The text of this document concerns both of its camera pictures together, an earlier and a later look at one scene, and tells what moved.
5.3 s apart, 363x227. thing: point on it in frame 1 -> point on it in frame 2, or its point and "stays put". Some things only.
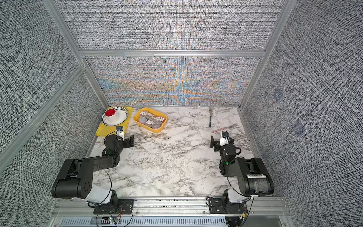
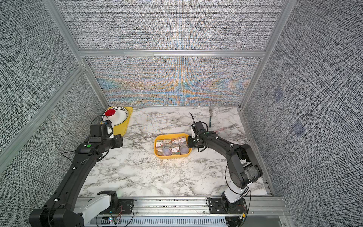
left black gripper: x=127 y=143 -> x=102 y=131
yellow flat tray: x=103 y=130 stays put
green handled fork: x=211 y=111 stays put
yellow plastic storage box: x=136 y=120 -> x=160 y=137
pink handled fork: x=230 y=126 stays put
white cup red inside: x=110 y=113 stays put
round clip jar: x=155 y=126 -> x=184 y=149
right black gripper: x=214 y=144 -> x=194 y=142
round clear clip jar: x=142 y=120 -> x=167 y=151
